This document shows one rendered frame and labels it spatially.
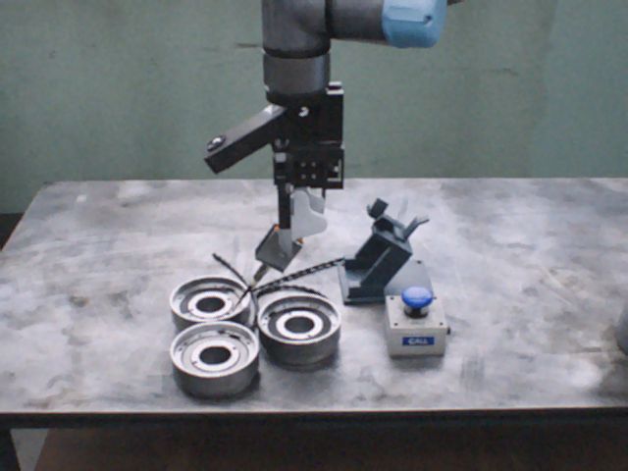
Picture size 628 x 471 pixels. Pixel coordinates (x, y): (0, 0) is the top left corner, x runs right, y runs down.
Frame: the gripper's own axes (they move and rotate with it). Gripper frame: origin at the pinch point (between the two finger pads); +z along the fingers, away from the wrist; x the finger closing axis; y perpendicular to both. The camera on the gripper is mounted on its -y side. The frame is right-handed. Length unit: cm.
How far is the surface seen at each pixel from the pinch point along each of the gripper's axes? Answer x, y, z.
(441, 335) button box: -7.6, 19.1, 9.8
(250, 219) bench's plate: 29.4, -4.8, 13.2
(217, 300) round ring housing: 3.3, -8.9, 10.9
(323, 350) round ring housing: -8.2, 4.5, 11.0
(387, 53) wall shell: 156, 35, 27
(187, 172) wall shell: 159, -29, 67
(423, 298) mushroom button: -5.3, 17.0, 5.8
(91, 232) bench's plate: 26.9, -30.2, 13.2
